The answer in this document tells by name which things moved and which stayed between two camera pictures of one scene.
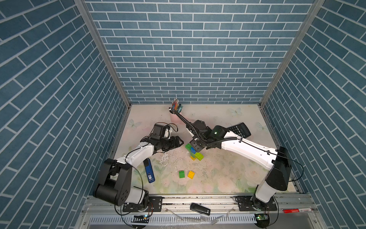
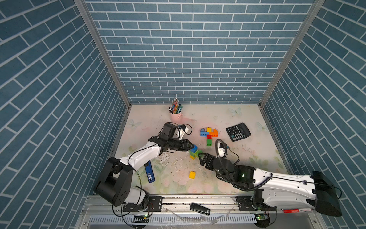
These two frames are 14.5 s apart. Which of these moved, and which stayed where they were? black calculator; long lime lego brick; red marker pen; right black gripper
Moved: right black gripper
Stayed: red marker pen; long lime lego brick; black calculator
